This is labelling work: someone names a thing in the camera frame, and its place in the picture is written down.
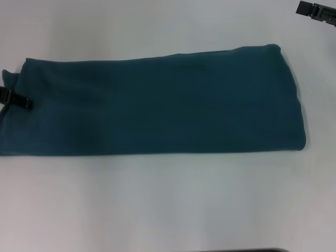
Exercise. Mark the teal blue printed t-shirt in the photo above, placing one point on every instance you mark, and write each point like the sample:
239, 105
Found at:
157, 105

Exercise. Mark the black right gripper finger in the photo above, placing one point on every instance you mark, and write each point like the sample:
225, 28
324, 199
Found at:
304, 8

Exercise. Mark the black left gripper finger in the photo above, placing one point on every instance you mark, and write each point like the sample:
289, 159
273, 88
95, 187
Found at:
21, 100

